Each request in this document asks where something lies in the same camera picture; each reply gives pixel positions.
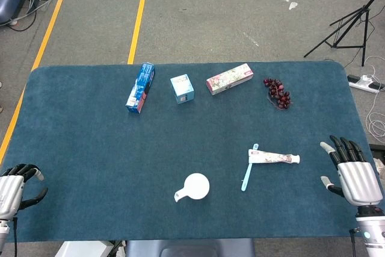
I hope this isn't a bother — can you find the blue cookie box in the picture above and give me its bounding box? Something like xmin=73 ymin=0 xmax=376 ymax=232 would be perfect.
xmin=125 ymin=62 xmax=156 ymax=114

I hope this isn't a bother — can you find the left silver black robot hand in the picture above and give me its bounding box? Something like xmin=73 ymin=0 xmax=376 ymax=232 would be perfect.
xmin=0 ymin=163 xmax=49 ymax=221

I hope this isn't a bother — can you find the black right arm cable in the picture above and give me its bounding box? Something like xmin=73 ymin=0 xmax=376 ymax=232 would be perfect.
xmin=348 ymin=228 xmax=359 ymax=257

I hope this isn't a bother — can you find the light blue toothbrush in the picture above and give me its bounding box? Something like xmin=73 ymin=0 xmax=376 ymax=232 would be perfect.
xmin=241 ymin=143 xmax=259 ymax=192

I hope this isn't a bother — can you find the red grape bunch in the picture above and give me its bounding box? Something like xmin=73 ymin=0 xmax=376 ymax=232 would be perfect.
xmin=263 ymin=78 xmax=292 ymax=111

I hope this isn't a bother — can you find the small light blue carton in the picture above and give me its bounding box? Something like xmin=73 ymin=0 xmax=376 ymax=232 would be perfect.
xmin=170 ymin=73 xmax=195 ymax=105

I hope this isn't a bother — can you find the floral toothpaste carton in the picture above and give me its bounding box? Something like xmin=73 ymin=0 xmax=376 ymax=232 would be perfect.
xmin=206 ymin=63 xmax=254 ymax=96

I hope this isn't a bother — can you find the black tripod stand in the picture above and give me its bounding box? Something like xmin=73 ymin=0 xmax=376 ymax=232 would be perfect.
xmin=303 ymin=0 xmax=385 ymax=67

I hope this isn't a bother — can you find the white coiled cable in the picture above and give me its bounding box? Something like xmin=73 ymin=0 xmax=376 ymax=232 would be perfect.
xmin=342 ymin=55 xmax=385 ymax=138

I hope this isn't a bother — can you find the white power strip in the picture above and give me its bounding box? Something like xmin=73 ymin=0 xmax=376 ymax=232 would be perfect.
xmin=347 ymin=73 xmax=385 ymax=93

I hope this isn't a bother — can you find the floral toothpaste tube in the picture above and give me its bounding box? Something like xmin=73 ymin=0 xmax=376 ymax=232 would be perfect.
xmin=248 ymin=149 xmax=301 ymax=166

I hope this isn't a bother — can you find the white mug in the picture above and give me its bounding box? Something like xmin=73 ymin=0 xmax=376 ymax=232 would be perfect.
xmin=173 ymin=172 xmax=211 ymax=203

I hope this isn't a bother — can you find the white robot base panel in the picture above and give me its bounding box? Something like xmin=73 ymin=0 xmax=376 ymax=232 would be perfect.
xmin=55 ymin=240 xmax=127 ymax=257

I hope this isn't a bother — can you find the blue table cloth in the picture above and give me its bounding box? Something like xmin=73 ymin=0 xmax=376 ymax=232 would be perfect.
xmin=0 ymin=60 xmax=380 ymax=243

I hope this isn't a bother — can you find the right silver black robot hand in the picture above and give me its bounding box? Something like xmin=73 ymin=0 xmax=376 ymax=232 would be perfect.
xmin=319 ymin=135 xmax=384 ymax=209

